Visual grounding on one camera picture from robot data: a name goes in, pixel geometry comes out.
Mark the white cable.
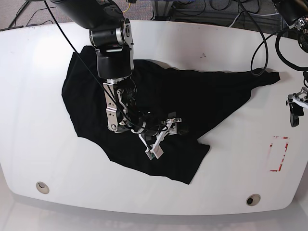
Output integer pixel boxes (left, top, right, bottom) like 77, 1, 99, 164
228, 11, 280, 28

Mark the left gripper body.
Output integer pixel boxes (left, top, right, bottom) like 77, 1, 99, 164
286, 87, 308, 107

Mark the left table cable grommet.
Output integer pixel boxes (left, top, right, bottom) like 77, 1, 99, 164
36, 181, 50, 194

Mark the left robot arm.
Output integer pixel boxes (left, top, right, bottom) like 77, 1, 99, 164
272, 0, 308, 128

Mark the table cable grommet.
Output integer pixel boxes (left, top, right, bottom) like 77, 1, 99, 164
246, 194, 261, 206
36, 181, 50, 194

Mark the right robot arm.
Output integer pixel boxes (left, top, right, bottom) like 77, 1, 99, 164
53, 0, 182, 159

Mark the black t-shirt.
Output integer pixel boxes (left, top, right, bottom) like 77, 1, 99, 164
62, 46, 280, 184

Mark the right table cable grommet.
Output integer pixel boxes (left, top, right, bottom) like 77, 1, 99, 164
246, 194, 261, 206

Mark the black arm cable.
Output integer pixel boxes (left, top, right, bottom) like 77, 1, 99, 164
237, 0, 289, 77

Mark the red tape rectangle marking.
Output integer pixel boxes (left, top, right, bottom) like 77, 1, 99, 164
267, 136, 289, 172

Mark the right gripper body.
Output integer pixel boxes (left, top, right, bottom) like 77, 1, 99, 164
137, 117, 182, 149

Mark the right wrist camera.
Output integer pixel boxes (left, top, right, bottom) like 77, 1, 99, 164
145, 145, 164, 160

